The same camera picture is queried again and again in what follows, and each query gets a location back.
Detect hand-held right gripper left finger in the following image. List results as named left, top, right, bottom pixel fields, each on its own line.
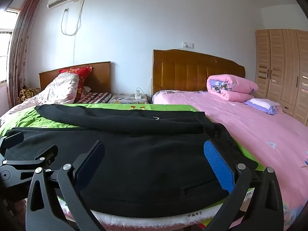
left=25, top=140, right=106, bottom=231

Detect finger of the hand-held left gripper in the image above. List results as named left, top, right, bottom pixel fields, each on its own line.
left=0, top=132, right=25, bottom=162
left=0, top=145, right=59, bottom=188

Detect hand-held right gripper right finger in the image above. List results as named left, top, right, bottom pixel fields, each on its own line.
left=203, top=139, right=285, bottom=231

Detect black pants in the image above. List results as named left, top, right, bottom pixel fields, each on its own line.
left=5, top=104, right=258, bottom=218

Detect green printed blanket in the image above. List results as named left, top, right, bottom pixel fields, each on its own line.
left=0, top=103, right=265, bottom=174

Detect pink bed sheet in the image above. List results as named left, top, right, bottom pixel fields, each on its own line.
left=151, top=90, right=308, bottom=231

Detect tiger striped plush toy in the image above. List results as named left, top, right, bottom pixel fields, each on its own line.
left=19, top=87, right=41, bottom=104

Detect checked cloth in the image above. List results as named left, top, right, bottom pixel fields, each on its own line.
left=77, top=91, right=112, bottom=104

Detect pink white floral quilt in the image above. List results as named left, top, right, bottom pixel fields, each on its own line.
left=0, top=73, right=80, bottom=126

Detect purple pillow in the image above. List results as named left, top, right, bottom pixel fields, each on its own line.
left=244, top=98, right=282, bottom=115

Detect pale fringed cloth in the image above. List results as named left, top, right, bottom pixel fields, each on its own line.
left=58, top=195, right=251, bottom=231

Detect folded pink quilt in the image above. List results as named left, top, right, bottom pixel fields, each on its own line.
left=206, top=74, right=259, bottom=102

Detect small brown wooden headboard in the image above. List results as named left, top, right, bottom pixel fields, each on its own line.
left=39, top=61, right=111, bottom=95

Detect red patterned pillow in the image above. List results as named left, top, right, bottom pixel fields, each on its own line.
left=59, top=67, right=93, bottom=103

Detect large padded brown headboard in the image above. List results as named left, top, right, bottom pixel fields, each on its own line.
left=153, top=49, right=246, bottom=95

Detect pink patterned curtain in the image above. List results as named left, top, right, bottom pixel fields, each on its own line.
left=7, top=0, right=42, bottom=107

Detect light wooden wardrobe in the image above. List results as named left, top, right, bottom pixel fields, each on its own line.
left=254, top=29, right=308, bottom=126

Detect white air conditioner cable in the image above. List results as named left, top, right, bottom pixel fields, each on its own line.
left=61, top=0, right=85, bottom=63

